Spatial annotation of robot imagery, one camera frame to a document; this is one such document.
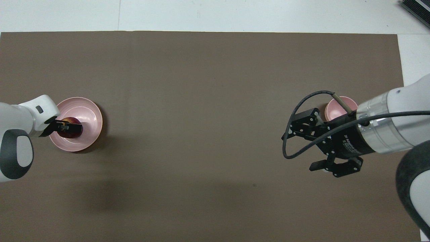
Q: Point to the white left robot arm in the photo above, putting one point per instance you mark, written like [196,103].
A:
[13,117]

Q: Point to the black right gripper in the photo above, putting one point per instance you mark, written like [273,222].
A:
[351,145]

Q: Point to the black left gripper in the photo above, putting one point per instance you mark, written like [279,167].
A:
[50,126]

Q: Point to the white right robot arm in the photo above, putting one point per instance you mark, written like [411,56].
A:
[399,136]

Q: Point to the pink plate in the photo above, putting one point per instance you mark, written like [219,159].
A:
[89,114]

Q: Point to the black slatted device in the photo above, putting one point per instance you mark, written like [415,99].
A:
[418,7]

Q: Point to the pink bowl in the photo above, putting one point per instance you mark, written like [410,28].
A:
[336,109]

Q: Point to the red apple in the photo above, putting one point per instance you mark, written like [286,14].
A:
[69,135]

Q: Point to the brown table mat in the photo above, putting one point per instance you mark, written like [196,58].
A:
[208,134]

